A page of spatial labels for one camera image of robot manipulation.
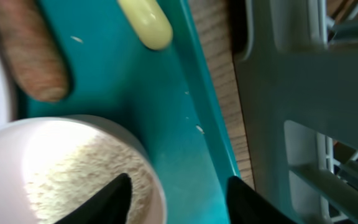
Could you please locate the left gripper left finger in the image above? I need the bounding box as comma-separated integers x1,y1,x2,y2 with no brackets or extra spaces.
56,173,132,224

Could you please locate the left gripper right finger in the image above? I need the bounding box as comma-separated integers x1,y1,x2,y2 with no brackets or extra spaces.
227,176,295,224

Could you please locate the pink bowl with rice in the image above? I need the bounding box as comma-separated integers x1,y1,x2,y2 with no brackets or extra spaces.
0,115,167,223

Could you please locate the grey dishwasher rack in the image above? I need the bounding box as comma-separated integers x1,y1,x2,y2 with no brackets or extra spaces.
234,1,358,223

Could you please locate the teal serving tray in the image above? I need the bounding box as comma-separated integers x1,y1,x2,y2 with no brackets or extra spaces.
16,1,238,223

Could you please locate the brown carrot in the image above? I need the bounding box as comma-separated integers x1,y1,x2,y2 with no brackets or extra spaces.
0,0,69,102

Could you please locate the yellow plastic spoon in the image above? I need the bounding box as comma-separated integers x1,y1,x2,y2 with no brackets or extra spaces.
117,0,173,50

